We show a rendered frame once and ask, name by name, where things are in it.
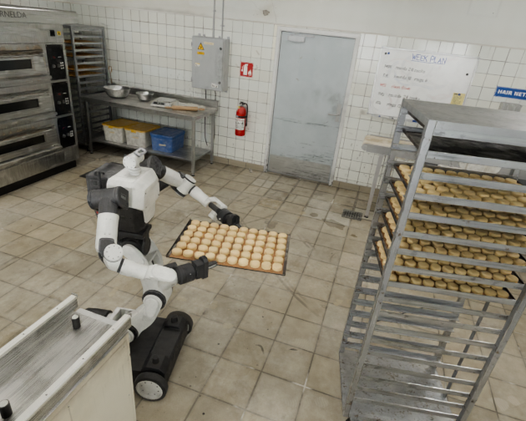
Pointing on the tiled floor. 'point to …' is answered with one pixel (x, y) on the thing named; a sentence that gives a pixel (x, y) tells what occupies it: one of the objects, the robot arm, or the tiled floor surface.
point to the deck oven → (25, 97)
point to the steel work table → (159, 114)
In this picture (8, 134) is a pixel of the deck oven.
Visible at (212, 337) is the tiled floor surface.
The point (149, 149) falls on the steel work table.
